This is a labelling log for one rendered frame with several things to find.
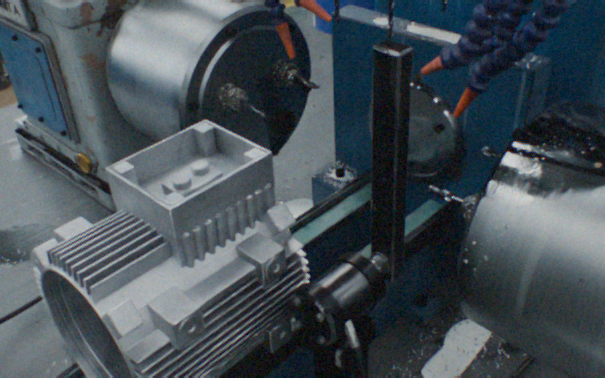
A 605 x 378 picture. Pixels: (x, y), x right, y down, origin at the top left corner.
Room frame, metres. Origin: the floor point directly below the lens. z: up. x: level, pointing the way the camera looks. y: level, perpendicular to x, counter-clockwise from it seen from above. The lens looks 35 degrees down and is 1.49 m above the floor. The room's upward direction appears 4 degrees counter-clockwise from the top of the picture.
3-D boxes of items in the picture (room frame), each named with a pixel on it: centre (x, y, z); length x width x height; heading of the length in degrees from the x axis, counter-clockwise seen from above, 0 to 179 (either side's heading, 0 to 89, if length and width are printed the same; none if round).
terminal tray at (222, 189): (0.55, 0.10, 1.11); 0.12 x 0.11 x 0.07; 133
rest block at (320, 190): (0.85, -0.07, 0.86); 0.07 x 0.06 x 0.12; 43
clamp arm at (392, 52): (0.54, -0.09, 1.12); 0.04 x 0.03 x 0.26; 133
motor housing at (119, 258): (0.52, 0.13, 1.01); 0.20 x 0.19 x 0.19; 133
